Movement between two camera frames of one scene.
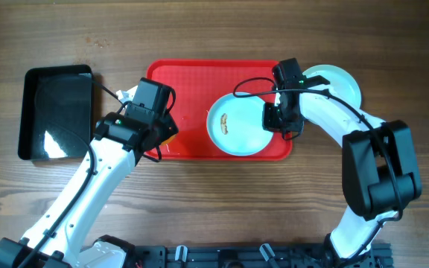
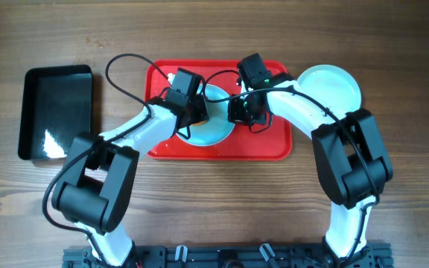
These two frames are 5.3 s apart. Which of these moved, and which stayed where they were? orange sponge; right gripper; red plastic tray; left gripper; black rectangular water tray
Moved: left gripper; right gripper; orange sponge
Stayed: black rectangular water tray; red plastic tray
